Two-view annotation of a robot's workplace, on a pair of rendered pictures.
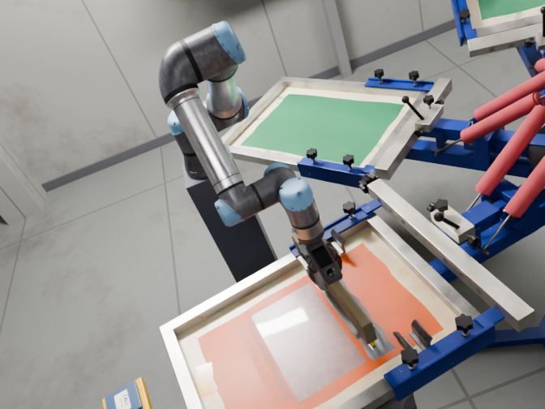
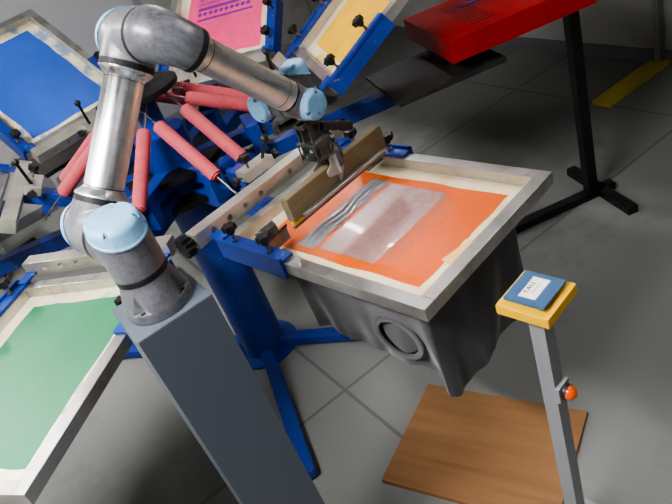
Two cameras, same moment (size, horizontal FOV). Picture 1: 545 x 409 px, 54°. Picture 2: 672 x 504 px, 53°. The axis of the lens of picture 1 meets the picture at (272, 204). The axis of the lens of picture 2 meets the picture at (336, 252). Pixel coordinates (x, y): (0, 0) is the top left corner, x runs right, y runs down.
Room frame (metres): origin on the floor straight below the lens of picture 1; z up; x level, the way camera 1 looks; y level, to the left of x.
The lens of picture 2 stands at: (1.80, 1.45, 1.96)
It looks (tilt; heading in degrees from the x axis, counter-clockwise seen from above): 33 degrees down; 245
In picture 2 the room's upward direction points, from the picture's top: 21 degrees counter-clockwise
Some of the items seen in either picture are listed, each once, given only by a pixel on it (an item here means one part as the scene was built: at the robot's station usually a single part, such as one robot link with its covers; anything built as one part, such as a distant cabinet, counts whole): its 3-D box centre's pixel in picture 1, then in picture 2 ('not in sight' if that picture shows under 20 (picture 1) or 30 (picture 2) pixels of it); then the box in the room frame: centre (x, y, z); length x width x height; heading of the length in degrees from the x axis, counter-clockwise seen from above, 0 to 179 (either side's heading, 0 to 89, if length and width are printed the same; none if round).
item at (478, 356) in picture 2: not in sight; (478, 301); (0.92, 0.33, 0.74); 0.45 x 0.03 x 0.43; 10
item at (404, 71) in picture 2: not in sight; (336, 117); (0.52, -0.77, 0.91); 1.34 x 0.41 x 0.08; 160
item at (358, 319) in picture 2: not in sight; (370, 311); (1.14, 0.13, 0.77); 0.46 x 0.09 x 0.36; 100
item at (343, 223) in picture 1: (333, 235); (255, 253); (1.28, -0.15, 0.98); 0.30 x 0.05 x 0.07; 100
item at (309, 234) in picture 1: (306, 226); not in sight; (1.01, -0.06, 1.31); 0.08 x 0.08 x 0.05
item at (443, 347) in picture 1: (439, 356); (374, 154); (0.74, -0.24, 0.98); 0.30 x 0.05 x 0.07; 100
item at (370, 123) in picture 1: (345, 109); (40, 311); (1.85, -0.42, 1.05); 1.08 x 0.61 x 0.23; 40
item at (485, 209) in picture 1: (469, 224); (249, 176); (1.07, -0.51, 1.02); 0.17 x 0.06 x 0.05; 100
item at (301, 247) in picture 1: (314, 245); (315, 136); (1.02, -0.06, 1.23); 0.09 x 0.08 x 0.12; 10
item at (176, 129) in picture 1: (190, 126); (122, 240); (1.63, 0.15, 1.37); 0.13 x 0.12 x 0.14; 98
